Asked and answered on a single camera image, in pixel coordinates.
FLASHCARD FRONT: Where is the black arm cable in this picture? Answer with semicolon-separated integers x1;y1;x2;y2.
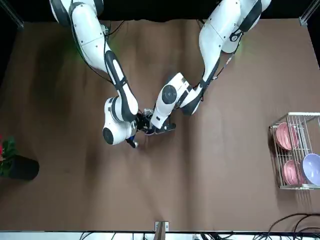
197;19;241;101
70;14;118;87

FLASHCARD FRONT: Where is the black cylinder vase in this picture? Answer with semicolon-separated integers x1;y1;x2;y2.
7;154;40;181

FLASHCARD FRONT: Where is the black looping cable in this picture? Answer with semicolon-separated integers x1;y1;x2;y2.
268;212;320;240

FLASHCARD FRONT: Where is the pink bowl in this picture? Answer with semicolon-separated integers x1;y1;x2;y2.
283;159;306;186
274;122;300;151

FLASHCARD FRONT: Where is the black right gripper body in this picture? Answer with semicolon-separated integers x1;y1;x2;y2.
136;112;152;132

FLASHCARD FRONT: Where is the silver metal post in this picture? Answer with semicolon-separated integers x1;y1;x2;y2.
154;220;170;240

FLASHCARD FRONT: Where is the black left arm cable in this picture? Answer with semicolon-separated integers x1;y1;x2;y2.
197;19;241;101

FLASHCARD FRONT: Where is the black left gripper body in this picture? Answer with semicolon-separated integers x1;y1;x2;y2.
154;119;176;136

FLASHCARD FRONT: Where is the aluminium frame bar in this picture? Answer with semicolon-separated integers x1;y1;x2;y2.
0;0;25;30
299;0;320;26

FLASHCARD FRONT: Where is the white wire dish rack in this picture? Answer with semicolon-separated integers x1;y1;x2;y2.
268;112;320;190

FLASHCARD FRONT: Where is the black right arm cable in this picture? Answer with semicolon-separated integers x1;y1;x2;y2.
70;14;118;87

